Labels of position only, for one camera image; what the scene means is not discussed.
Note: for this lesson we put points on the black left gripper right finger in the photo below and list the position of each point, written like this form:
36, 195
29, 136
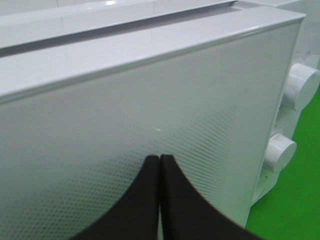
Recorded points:
186, 215

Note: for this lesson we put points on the white microwave knob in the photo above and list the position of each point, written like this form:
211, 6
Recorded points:
301, 85
279, 152

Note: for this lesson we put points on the white microwave oven body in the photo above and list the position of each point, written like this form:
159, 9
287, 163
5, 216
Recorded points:
100, 22

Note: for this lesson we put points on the white microwave door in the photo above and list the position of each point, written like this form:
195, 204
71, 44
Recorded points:
125, 112

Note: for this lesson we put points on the green table mat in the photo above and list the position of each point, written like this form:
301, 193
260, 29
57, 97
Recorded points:
291, 210

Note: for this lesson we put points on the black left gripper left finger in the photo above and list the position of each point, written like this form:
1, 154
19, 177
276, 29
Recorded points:
135, 215

